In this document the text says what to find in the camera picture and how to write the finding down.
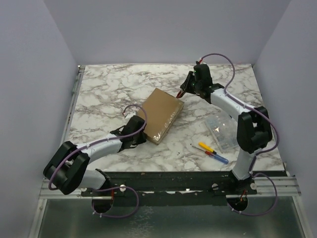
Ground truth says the clear plastic parts box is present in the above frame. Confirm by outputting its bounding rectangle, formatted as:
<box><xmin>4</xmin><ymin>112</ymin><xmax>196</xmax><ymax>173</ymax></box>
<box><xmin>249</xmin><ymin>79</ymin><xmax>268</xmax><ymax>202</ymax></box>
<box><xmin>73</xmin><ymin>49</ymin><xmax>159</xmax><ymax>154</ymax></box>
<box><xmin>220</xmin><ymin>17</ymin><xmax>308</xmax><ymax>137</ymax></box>
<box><xmin>205</xmin><ymin>116</ymin><xmax>238</xmax><ymax>152</ymax></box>

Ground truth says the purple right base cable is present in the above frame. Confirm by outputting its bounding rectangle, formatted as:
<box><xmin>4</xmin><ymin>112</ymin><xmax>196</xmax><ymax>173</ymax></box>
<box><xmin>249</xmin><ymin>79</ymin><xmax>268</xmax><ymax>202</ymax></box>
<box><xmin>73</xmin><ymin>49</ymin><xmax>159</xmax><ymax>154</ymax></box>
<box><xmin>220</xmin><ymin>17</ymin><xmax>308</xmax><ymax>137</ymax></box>
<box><xmin>230</xmin><ymin>171</ymin><xmax>278</xmax><ymax>216</ymax></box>

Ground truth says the brown cardboard express box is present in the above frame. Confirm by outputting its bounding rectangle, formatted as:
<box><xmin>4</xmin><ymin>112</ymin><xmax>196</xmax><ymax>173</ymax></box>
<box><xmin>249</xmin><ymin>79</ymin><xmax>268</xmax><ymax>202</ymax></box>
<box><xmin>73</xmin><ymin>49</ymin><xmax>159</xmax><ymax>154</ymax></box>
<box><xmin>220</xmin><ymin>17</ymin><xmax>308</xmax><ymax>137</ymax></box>
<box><xmin>137</xmin><ymin>88</ymin><xmax>184</xmax><ymax>145</ymax></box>

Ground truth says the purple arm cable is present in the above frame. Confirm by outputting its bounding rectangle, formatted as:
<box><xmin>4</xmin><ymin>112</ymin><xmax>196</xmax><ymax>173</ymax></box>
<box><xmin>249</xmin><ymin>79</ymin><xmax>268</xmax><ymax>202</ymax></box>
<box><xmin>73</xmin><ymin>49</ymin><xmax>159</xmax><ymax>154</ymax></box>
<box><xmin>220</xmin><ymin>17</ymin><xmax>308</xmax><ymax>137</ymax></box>
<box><xmin>198</xmin><ymin>53</ymin><xmax>280</xmax><ymax>174</ymax></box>
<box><xmin>48</xmin><ymin>104</ymin><xmax>149</xmax><ymax>191</ymax></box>

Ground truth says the red black utility knife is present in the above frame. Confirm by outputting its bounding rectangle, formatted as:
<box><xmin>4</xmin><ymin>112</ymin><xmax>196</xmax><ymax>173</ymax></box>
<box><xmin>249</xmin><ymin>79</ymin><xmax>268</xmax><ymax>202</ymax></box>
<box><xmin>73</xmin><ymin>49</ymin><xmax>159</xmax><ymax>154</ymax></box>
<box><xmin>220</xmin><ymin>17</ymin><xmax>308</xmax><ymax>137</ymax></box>
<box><xmin>175</xmin><ymin>90</ymin><xmax>186</xmax><ymax>99</ymax></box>

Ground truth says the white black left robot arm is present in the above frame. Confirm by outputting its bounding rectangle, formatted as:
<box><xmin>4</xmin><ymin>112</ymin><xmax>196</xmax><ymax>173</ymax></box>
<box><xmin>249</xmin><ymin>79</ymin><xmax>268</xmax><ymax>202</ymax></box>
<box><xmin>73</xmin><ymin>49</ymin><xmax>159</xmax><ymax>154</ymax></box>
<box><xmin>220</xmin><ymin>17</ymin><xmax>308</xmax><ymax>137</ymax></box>
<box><xmin>43</xmin><ymin>116</ymin><xmax>147</xmax><ymax>196</ymax></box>

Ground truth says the black front mounting rail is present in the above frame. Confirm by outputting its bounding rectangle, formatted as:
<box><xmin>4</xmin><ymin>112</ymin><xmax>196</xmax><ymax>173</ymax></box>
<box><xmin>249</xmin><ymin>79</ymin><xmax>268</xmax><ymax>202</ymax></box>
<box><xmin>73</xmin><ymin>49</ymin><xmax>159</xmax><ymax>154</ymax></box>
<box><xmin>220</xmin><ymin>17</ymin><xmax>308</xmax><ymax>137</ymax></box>
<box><xmin>81</xmin><ymin>171</ymin><xmax>257</xmax><ymax>206</ymax></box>

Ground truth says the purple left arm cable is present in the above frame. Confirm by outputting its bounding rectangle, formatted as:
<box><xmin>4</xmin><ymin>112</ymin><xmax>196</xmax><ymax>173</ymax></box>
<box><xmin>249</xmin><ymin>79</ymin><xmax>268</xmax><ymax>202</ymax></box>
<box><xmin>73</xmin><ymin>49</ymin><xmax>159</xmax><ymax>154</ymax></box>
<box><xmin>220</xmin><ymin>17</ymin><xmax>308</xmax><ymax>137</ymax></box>
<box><xmin>48</xmin><ymin>104</ymin><xmax>149</xmax><ymax>191</ymax></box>

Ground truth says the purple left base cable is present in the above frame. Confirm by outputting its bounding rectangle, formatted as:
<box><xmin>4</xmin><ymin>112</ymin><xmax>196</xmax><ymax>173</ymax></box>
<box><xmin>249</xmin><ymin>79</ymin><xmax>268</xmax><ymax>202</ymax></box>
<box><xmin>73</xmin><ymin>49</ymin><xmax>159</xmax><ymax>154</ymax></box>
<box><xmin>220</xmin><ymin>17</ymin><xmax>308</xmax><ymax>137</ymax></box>
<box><xmin>92</xmin><ymin>187</ymin><xmax>140</xmax><ymax>219</ymax></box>

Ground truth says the aluminium frame rail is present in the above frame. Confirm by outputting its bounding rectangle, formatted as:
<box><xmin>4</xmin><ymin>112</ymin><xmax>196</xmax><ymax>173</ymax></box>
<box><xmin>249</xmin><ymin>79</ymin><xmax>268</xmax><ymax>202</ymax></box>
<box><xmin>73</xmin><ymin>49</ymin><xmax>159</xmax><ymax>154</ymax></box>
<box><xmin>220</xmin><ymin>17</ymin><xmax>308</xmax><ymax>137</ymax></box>
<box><xmin>57</xmin><ymin>65</ymin><xmax>86</xmax><ymax>151</ymax></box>

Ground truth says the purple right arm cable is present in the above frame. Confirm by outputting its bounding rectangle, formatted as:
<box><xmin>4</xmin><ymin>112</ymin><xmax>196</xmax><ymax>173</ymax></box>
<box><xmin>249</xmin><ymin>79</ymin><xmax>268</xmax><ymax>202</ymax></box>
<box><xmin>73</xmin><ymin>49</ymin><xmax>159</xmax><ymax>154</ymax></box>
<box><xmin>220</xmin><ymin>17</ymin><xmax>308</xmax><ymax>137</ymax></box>
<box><xmin>198</xmin><ymin>53</ymin><xmax>280</xmax><ymax>174</ymax></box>

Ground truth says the blue red handled screwdriver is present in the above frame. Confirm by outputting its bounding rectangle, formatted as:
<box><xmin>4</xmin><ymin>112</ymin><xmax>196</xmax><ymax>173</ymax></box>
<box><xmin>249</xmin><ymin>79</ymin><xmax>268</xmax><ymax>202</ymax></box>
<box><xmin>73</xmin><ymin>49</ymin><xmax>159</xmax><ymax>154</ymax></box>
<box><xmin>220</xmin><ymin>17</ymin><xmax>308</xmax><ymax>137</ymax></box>
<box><xmin>190</xmin><ymin>144</ymin><xmax>229</xmax><ymax>165</ymax></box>

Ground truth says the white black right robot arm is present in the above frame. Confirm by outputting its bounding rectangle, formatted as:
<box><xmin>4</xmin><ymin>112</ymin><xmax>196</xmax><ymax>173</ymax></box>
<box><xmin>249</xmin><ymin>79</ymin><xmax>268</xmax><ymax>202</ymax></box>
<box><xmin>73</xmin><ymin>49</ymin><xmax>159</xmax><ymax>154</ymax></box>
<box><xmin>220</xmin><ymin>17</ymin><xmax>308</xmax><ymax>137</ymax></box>
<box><xmin>177</xmin><ymin>64</ymin><xmax>273</xmax><ymax>194</ymax></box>

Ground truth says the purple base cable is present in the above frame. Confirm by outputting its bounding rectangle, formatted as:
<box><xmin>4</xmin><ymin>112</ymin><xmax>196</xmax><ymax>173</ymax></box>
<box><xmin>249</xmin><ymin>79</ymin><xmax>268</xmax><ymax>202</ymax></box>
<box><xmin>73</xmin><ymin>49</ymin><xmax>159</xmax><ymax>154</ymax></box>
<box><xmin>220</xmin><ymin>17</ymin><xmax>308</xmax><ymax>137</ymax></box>
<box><xmin>230</xmin><ymin>171</ymin><xmax>278</xmax><ymax>216</ymax></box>
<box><xmin>92</xmin><ymin>187</ymin><xmax>140</xmax><ymax>219</ymax></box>

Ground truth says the yellow handled screwdriver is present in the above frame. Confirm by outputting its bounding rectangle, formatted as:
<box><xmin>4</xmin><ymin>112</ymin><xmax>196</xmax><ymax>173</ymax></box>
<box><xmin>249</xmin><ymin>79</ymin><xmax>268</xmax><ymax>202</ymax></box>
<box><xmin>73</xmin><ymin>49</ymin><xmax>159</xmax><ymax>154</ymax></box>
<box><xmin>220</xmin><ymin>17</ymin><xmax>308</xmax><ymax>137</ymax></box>
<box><xmin>198</xmin><ymin>142</ymin><xmax>216</xmax><ymax>154</ymax></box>

